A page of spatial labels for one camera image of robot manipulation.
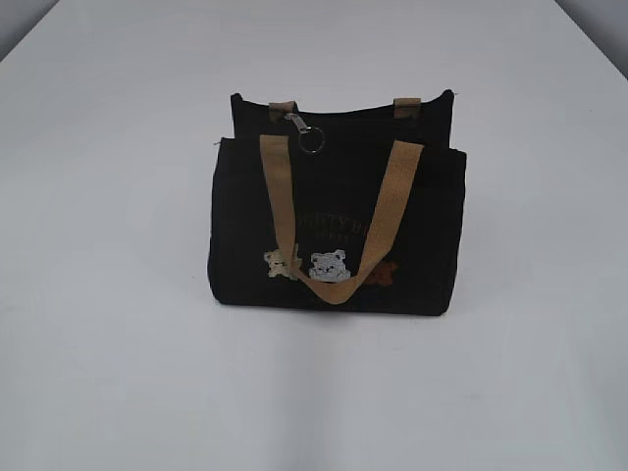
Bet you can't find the silver zipper pull with ring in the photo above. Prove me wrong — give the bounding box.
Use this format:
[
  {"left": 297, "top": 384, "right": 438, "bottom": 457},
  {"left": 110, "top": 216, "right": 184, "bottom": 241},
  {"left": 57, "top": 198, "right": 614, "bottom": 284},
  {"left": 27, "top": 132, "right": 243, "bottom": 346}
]
[{"left": 284, "top": 112, "right": 326, "bottom": 155}]

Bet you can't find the black canvas tote bag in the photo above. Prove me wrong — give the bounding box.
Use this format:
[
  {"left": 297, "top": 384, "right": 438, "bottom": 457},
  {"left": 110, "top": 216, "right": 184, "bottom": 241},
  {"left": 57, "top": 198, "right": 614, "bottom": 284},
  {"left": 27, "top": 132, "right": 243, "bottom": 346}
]
[{"left": 207, "top": 90, "right": 467, "bottom": 316}]

